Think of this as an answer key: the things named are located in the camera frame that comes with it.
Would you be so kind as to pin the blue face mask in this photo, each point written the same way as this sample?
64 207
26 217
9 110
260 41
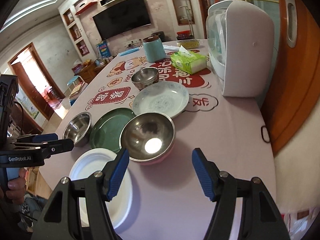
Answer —
129 51

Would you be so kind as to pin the blue plastic stool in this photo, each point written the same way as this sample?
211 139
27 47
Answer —
72 99

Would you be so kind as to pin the pink printed tablecloth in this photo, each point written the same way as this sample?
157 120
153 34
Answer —
168 201

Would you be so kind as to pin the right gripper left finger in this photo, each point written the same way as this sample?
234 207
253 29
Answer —
77 209

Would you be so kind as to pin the green plate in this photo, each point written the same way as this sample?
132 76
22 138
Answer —
107 130

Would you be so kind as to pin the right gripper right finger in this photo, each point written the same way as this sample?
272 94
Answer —
260 217

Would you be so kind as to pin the person left hand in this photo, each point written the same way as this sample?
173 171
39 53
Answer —
16 189

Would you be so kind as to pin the black wall television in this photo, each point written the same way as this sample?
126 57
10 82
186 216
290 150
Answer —
121 17

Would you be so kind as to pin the stack of books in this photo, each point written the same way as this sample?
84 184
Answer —
78 90

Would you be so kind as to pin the green tissue pack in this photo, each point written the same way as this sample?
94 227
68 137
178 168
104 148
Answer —
188 61

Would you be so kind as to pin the wooden tv cabinet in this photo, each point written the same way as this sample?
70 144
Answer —
89 72

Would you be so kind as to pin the light blue round stool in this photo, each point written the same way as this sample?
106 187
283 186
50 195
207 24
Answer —
77 79

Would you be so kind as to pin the blue patterned porcelain plate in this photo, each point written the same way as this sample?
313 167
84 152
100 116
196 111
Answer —
166 97

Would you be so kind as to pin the large steel bowl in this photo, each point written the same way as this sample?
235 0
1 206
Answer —
79 129

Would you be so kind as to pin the white bottle sterilizer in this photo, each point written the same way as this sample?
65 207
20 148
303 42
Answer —
240 39

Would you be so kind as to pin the small fluted steel bowl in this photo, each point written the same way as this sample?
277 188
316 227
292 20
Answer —
145 77

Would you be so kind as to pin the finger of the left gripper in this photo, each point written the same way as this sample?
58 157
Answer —
53 146
36 138

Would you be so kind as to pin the yellow snack packet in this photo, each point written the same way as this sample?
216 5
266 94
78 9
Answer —
189 44

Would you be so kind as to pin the pink steel bowl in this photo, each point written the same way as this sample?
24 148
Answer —
149 138

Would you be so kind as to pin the white paper plate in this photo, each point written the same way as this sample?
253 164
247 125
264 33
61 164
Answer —
114 185

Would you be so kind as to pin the teal canister with lid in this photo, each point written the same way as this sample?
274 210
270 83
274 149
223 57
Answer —
153 48

